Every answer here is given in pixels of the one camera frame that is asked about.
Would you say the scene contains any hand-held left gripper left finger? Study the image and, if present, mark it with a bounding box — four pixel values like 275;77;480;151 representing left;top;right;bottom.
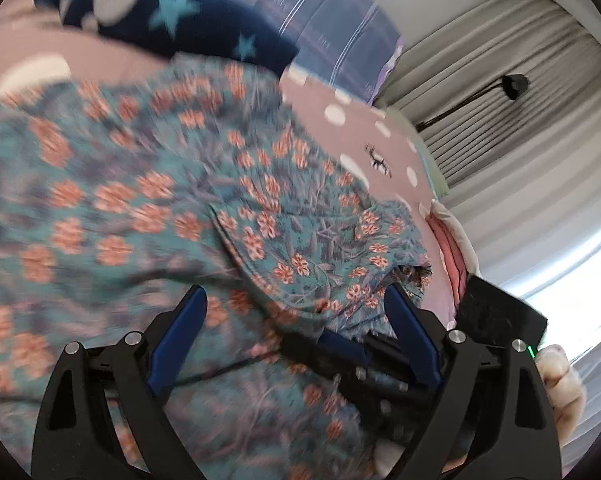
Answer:
30;284;216;480

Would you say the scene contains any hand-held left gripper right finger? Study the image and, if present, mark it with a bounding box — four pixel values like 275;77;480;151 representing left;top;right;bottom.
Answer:
380;282;563;480

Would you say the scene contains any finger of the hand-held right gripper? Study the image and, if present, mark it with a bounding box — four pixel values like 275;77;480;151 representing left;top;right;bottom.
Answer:
280;329;433;438

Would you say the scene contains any teal floral garment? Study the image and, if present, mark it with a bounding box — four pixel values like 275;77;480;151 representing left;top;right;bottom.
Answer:
0;55;433;480

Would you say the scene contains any person's right hand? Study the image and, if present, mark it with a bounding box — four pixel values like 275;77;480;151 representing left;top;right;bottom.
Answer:
535;344;588;461

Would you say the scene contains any pink and cream cushion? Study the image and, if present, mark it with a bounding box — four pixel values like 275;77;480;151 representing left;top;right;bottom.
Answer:
427;197;481;321

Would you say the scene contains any grey pleated curtain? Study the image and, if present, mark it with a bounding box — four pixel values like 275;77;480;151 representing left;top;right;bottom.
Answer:
380;0;601;461

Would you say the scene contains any pink dotted blanket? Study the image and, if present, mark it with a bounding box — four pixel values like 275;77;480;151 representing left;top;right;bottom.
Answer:
0;25;461;331

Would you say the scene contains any navy star print garment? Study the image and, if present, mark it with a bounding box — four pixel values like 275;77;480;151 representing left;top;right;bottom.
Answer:
33;0;301;76

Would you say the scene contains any blue striped bedding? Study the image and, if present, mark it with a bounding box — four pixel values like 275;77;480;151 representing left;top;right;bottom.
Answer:
50;0;406;106

